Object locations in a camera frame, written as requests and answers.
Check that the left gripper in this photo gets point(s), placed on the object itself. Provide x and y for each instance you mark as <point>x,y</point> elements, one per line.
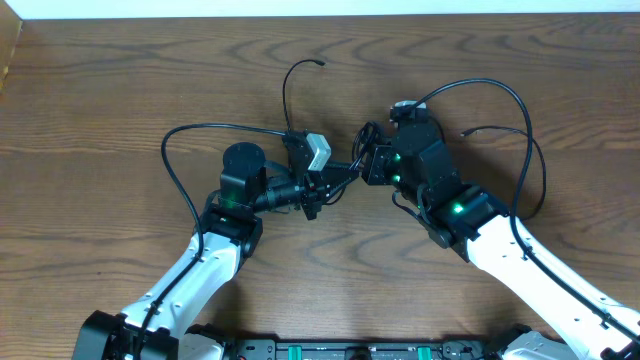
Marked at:
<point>319,192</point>

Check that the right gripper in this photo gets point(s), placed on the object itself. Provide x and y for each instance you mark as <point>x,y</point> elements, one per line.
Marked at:
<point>379,159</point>

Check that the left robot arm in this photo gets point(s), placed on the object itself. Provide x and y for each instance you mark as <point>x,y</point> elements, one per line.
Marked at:
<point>226,233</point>

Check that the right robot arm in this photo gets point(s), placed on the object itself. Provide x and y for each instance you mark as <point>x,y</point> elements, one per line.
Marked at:
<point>483,231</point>

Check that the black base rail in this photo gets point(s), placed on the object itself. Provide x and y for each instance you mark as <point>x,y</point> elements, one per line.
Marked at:
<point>360,350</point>

